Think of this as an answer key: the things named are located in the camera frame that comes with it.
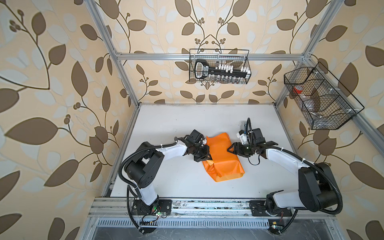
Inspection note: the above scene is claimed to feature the orange wrapping paper sheet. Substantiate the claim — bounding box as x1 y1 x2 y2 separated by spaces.
203 133 245 182

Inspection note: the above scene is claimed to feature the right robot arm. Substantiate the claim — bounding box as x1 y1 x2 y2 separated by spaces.
227 129 344 216

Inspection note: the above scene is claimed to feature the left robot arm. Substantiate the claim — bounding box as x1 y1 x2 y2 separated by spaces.
118 130 212 216

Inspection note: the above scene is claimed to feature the red capped item in basket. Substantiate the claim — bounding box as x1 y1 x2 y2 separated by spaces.
293 85 304 95

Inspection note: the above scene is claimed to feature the black tool set in basket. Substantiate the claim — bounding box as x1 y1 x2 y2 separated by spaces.
192 60 251 81

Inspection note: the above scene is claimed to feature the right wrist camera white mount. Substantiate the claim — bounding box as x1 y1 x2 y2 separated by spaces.
237 130 249 145

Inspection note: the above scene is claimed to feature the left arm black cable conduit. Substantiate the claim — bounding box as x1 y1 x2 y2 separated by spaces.
118 142 178 235

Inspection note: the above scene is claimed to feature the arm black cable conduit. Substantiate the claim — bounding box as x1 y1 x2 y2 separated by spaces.
118 142 178 235
263 146 343 235

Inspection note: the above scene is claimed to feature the black wire basket right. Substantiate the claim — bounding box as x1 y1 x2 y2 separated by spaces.
284 62 365 130

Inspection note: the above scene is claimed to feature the black wire basket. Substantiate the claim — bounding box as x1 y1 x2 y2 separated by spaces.
284 62 365 130
189 48 252 85

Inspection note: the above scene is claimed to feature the black wire basket centre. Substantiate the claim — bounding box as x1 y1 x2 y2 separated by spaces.
189 48 252 85

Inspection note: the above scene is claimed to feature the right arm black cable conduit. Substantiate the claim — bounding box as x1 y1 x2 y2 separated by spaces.
263 146 343 235

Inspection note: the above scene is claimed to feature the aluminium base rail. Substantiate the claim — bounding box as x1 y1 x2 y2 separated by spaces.
86 197 337 229

